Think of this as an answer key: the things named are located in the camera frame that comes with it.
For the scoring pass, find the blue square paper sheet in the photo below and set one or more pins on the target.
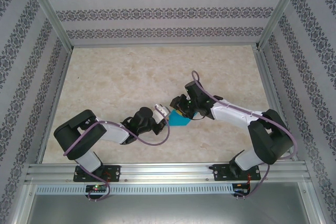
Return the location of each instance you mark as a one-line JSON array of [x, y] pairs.
[[179, 121]]

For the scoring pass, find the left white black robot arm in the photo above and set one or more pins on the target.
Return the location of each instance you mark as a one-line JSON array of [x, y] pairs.
[[115, 132]]

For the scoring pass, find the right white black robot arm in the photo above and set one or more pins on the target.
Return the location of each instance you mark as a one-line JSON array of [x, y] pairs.
[[231, 111]]

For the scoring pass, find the grey metal sheet panel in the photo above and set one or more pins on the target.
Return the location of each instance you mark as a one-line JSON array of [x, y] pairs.
[[168, 211]]

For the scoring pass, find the aluminium mounting rail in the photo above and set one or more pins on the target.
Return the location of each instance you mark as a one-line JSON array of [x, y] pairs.
[[162, 171]]

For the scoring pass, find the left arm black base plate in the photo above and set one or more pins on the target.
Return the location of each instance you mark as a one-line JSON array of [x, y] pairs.
[[115, 172]]

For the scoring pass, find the aluminium frame crossbar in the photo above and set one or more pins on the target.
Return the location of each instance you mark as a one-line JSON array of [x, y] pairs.
[[162, 44]]

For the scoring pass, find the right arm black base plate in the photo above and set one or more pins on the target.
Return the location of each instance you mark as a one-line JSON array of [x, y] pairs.
[[220, 172]]

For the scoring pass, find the aluminium table side rail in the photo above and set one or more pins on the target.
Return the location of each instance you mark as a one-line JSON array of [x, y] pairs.
[[274, 103], [54, 103]]

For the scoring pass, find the short aluminium frame post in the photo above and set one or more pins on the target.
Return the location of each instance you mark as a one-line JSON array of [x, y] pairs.
[[316, 208], [23, 208]]

